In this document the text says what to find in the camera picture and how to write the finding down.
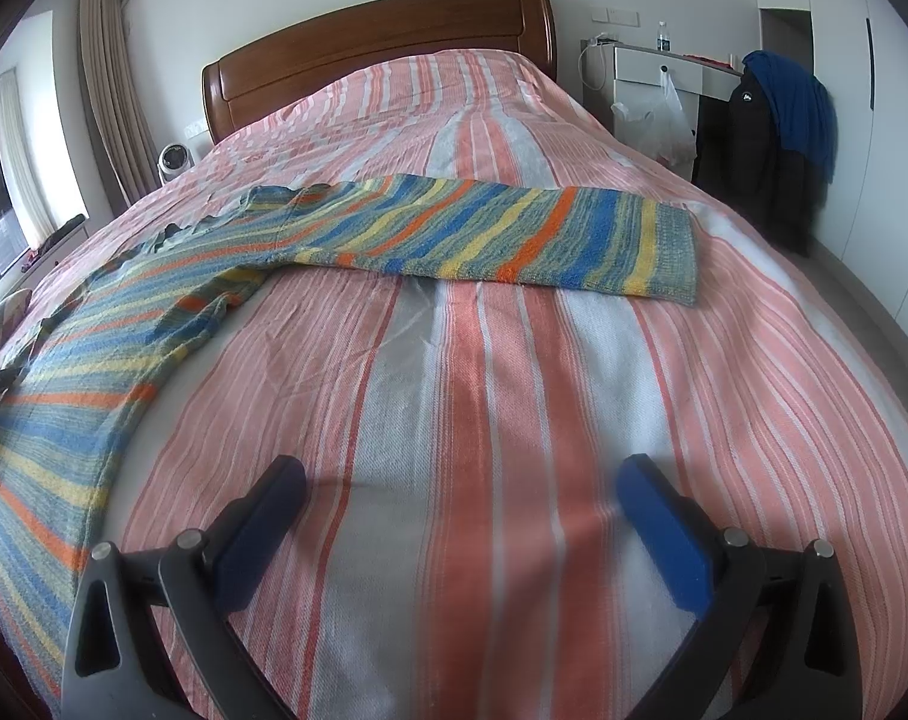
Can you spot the white nightstand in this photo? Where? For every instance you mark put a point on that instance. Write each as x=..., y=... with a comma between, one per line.
x=641, y=64

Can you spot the white sheer curtain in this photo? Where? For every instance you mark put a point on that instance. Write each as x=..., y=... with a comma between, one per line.
x=23, y=157

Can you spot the clear plastic bag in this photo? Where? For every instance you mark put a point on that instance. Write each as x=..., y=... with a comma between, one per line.
x=668, y=124

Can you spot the wooden headboard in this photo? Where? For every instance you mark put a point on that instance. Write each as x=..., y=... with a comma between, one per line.
x=379, y=37

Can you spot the white wall outlet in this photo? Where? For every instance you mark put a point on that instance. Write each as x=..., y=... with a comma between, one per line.
x=196, y=128

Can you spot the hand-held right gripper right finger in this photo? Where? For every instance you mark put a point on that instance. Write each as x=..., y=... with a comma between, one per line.
x=660, y=532

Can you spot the white window bench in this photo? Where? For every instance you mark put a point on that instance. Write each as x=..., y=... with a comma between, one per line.
x=42, y=262

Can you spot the beige curtain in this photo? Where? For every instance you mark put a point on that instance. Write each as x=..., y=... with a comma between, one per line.
x=113, y=90

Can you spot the patterned pillow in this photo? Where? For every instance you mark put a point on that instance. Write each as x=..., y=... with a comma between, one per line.
x=0, y=330

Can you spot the small white fan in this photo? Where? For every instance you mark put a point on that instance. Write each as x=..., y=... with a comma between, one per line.
x=174, y=163

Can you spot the striped knitted sweater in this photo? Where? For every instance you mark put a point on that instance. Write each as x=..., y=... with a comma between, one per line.
x=499, y=232

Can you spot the pink striped bed blanket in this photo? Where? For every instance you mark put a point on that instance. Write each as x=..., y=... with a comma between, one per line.
x=499, y=427

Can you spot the black jacket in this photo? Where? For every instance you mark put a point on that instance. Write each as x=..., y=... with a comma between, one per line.
x=754, y=157

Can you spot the white wardrobe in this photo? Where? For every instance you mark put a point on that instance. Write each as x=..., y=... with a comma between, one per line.
x=874, y=165

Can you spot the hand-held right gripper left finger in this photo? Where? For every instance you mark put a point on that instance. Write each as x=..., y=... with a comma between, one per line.
x=263, y=525

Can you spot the white wall switch panel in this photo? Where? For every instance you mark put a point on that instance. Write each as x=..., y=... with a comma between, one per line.
x=615, y=15

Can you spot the blue garment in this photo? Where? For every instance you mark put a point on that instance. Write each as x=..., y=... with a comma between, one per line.
x=795, y=97

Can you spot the clear water bottle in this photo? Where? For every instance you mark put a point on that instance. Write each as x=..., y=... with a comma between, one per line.
x=662, y=37

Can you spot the dark cloth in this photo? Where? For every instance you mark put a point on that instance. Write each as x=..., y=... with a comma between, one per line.
x=64, y=229

